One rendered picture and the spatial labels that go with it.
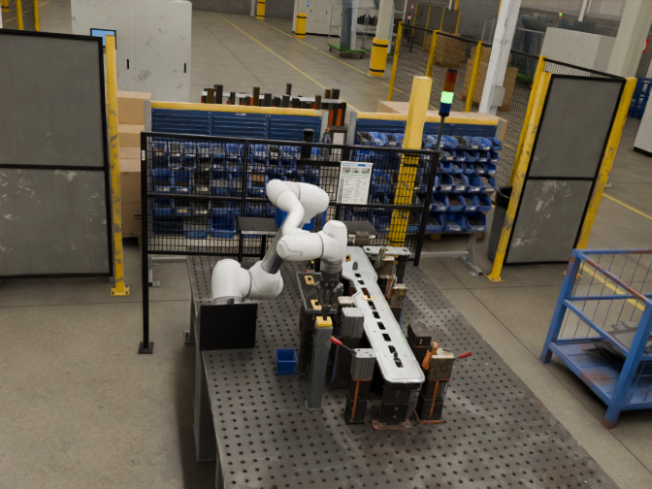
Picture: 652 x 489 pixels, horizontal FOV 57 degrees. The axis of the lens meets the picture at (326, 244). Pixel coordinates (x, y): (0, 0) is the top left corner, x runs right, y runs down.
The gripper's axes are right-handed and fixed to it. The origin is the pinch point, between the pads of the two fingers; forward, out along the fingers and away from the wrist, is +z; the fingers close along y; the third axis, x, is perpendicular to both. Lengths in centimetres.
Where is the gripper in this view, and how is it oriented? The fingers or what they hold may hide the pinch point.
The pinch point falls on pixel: (325, 311)
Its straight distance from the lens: 259.6
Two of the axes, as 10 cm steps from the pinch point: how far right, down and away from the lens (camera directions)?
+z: -1.1, 9.1, 4.0
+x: -1.7, -4.1, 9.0
